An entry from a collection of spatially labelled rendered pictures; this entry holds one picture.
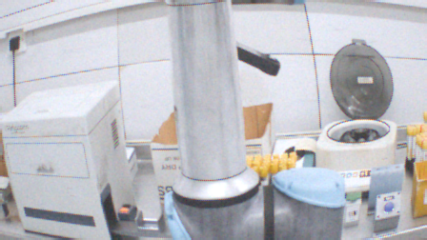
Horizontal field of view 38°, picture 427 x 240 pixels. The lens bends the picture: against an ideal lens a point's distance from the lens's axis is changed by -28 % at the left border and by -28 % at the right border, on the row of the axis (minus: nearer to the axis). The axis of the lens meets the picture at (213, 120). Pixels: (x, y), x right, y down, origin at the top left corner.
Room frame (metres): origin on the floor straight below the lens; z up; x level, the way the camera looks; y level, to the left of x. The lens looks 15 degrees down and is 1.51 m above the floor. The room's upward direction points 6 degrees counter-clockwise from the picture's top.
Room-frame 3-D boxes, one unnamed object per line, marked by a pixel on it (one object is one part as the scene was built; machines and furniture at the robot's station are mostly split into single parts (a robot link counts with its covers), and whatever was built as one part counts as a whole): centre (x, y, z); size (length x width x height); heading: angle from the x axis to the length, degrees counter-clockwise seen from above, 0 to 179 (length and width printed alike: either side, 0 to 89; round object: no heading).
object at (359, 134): (1.69, -0.35, 0.97); 0.15 x 0.15 x 0.07
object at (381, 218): (1.32, -0.36, 0.92); 0.13 x 0.07 x 0.08; 170
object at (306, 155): (1.75, -0.18, 0.92); 0.24 x 0.12 x 0.10; 170
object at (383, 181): (1.43, -0.38, 0.92); 0.10 x 0.07 x 0.10; 75
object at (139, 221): (1.44, 0.17, 0.92); 0.21 x 0.07 x 0.05; 80
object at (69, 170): (1.56, 0.34, 1.03); 0.31 x 0.27 x 0.30; 80
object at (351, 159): (1.67, -0.35, 0.94); 0.30 x 0.24 x 0.12; 161
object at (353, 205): (1.39, -0.28, 0.91); 0.05 x 0.04 x 0.07; 170
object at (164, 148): (1.80, 0.00, 0.95); 0.29 x 0.25 x 0.15; 170
